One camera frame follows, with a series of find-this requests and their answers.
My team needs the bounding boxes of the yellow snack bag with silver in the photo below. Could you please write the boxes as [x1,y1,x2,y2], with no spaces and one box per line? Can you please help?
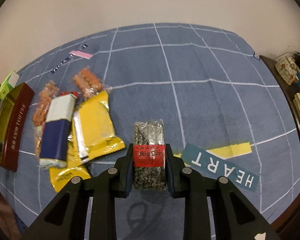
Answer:
[72,90,126,164]

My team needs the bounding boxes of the dark seaweed snack pack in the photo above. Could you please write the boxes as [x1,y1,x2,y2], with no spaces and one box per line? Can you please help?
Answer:
[133,119,166,190]

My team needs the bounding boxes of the red snack packet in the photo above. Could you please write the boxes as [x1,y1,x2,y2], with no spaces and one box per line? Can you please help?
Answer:
[60,92,78,98]

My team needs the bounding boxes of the clear bag orange snacks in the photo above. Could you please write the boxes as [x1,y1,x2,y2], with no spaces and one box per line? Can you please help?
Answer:
[32,81,59,126]

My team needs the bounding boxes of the blue and white snack pack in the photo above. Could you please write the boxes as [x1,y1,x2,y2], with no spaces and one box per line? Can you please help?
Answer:
[39,93,77,168]

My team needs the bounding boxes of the gold and maroon toffee tin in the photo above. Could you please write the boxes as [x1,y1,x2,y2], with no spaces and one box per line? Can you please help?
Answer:
[0,82,34,172]

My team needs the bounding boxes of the blue checkered tablecloth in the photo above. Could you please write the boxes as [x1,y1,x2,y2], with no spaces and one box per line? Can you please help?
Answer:
[0,23,300,229]

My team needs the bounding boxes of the clear bag fried twists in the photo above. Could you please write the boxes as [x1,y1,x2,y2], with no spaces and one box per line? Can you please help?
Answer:
[72,66,113,100]

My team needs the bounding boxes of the green tissue pack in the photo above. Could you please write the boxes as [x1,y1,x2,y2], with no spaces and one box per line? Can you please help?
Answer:
[0,70,20,101]

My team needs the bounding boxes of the floral ceramic container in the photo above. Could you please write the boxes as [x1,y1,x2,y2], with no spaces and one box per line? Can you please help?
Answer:
[275,56,297,86]

